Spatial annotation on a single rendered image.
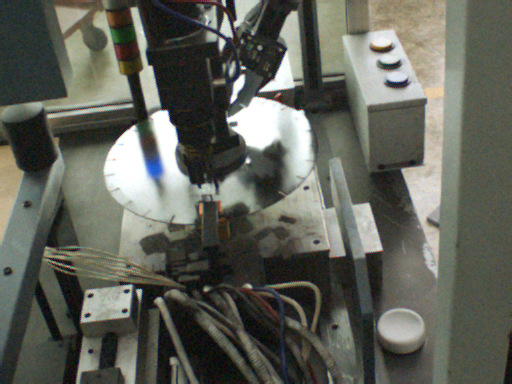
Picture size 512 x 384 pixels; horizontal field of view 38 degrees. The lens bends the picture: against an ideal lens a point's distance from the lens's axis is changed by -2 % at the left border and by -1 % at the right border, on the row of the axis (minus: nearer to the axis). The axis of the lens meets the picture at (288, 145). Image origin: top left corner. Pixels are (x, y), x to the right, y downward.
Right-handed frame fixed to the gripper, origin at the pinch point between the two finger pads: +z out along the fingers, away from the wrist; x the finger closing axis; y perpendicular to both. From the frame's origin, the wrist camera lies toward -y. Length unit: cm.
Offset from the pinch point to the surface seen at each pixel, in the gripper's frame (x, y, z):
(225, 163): 1.2, 10.2, 4.9
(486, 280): 6, 77, -20
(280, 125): 8.6, 0.7, -0.5
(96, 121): -19, -42, 26
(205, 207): -1.2, 22.5, 6.9
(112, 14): -22.3, -16.5, -3.5
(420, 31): 103, -222, 2
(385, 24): 90, -234, 7
